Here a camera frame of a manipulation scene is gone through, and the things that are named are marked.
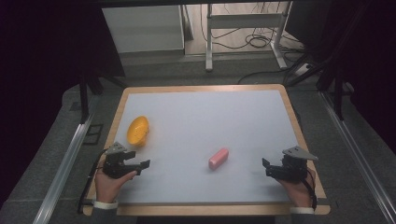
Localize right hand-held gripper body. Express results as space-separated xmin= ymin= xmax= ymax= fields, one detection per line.
xmin=265 ymin=146 xmax=319 ymax=184

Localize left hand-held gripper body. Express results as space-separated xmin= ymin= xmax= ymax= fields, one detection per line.
xmin=102 ymin=141 xmax=142 ymax=180

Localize yellow bowl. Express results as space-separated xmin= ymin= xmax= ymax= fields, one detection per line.
xmin=126 ymin=116 xmax=150 ymax=147

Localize pink soap bar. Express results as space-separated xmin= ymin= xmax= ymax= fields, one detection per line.
xmin=207 ymin=147 xmax=230 ymax=171

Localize person's left hand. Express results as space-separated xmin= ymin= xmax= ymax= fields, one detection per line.
xmin=94 ymin=167 xmax=138 ymax=203

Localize person's right hand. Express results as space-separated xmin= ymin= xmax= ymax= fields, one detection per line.
xmin=276 ymin=167 xmax=317 ymax=209

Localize white table mat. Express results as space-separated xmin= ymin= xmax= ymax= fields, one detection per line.
xmin=112 ymin=89 xmax=301 ymax=205

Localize black stand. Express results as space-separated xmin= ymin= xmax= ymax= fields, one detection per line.
xmin=284 ymin=46 xmax=356 ymax=121
xmin=78 ymin=73 xmax=129 ymax=125

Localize white power strip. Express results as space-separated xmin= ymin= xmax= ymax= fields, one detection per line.
xmin=293 ymin=63 xmax=314 ymax=77

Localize white cabinet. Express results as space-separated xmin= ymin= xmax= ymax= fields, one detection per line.
xmin=101 ymin=4 xmax=186 ymax=54

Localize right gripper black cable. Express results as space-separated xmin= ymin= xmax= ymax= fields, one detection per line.
xmin=301 ymin=167 xmax=318 ymax=212

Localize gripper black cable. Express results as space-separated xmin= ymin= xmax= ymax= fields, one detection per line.
xmin=301 ymin=167 xmax=318 ymax=212
xmin=77 ymin=148 xmax=108 ymax=215

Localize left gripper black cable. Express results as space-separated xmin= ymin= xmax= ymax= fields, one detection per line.
xmin=77 ymin=148 xmax=108 ymax=215

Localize aluminium rail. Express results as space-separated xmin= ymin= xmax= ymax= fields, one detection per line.
xmin=32 ymin=113 xmax=94 ymax=224
xmin=318 ymin=91 xmax=396 ymax=224

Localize black floor cables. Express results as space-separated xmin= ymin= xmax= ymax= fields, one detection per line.
xmin=199 ymin=1 xmax=312 ymax=86

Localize white metal desk frame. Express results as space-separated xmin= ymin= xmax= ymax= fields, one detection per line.
xmin=205 ymin=1 xmax=293 ymax=73

